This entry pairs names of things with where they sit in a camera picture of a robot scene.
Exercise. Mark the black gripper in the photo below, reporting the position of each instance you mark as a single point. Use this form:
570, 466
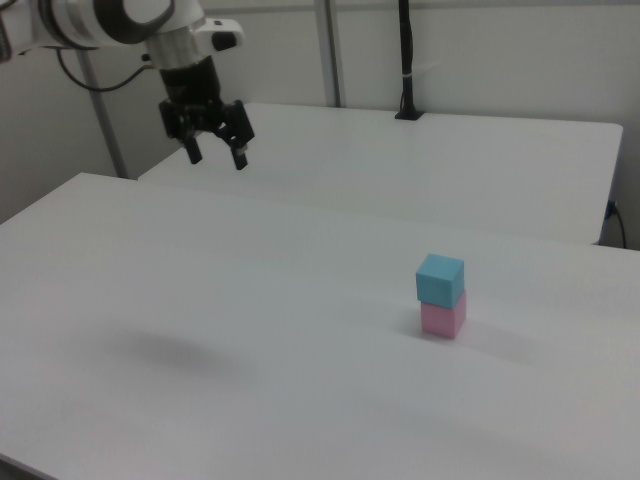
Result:
192, 90

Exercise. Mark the blue foam cube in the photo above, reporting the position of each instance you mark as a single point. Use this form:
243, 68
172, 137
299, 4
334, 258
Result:
437, 282

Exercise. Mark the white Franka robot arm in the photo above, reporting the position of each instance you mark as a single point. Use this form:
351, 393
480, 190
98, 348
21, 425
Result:
75, 20

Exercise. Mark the pink foam cube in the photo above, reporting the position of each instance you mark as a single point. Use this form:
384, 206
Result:
442, 320

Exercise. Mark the white side table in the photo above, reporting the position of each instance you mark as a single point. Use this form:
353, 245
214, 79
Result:
500, 165

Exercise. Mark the black camera pole with clamp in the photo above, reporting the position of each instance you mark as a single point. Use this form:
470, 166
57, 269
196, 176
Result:
407, 50

